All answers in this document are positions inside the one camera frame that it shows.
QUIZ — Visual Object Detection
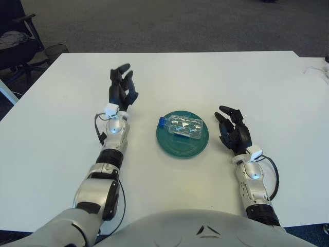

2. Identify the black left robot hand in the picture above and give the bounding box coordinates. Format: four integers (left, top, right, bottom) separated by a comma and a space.
107, 63, 139, 113

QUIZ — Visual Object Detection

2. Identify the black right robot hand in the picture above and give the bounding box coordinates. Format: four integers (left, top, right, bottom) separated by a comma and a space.
214, 104, 253, 156

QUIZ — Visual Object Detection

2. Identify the clear bottle with blue cap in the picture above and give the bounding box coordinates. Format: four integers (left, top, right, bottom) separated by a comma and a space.
158, 113, 204, 140

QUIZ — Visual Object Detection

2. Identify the green round plate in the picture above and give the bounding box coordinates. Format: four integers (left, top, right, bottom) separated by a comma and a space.
155, 110, 209, 160

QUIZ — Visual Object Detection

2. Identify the grey robot torso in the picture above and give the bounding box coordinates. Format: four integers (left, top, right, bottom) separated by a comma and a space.
95, 209, 319, 247

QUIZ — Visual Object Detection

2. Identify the black office chair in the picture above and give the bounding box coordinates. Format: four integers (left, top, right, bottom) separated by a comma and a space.
0, 14, 49, 85

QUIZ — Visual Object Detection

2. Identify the grey cloth on chair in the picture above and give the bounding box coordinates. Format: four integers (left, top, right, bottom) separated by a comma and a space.
0, 32, 30, 51

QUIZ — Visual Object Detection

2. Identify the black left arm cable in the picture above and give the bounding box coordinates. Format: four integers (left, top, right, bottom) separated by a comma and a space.
94, 113, 126, 235

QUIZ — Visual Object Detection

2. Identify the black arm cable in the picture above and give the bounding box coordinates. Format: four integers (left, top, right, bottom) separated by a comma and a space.
259, 155, 280, 202
94, 113, 126, 235

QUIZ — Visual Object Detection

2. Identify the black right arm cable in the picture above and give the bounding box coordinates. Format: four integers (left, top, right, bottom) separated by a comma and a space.
259, 155, 280, 202

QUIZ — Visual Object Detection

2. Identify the black wire mesh wastebasket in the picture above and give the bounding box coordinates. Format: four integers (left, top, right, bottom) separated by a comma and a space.
45, 44, 69, 65

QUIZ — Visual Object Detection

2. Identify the thin white cable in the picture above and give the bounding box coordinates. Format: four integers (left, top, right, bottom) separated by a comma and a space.
303, 64, 326, 75

